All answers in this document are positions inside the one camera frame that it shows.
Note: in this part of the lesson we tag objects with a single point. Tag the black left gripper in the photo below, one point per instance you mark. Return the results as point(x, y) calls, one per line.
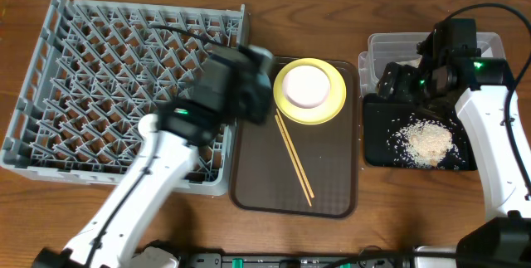
point(259, 95)

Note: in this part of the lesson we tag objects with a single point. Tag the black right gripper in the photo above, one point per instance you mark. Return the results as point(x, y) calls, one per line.
point(405, 74)

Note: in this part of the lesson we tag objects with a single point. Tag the wooden chopstick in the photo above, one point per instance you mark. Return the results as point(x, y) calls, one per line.
point(297, 158)
point(292, 158)

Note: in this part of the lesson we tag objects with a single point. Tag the white bowl with rice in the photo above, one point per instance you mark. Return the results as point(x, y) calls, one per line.
point(306, 86)

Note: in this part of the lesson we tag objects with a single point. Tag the yellow plate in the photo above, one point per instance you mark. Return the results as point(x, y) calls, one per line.
point(320, 114)

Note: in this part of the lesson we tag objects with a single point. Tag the white paper cup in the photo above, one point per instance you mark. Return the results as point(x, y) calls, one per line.
point(148, 124)

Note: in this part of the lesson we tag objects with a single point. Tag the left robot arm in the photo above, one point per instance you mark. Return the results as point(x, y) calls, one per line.
point(165, 158)

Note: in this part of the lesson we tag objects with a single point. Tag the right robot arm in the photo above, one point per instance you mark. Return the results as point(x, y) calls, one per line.
point(453, 77)

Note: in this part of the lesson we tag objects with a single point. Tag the black waste tray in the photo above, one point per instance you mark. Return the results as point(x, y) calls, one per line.
point(380, 115)

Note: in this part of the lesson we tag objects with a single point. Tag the clear plastic bin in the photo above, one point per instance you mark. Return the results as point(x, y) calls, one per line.
point(402, 46)

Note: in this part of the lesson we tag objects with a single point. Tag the spilled rice pile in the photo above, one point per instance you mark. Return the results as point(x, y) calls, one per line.
point(424, 143)

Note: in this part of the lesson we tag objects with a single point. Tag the brown serving tray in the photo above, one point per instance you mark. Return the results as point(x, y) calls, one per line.
point(263, 176)

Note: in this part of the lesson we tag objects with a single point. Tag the grey plastic dish rack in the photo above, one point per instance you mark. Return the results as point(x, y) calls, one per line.
point(98, 67)

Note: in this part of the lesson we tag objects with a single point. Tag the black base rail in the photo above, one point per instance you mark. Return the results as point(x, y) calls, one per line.
point(218, 258)

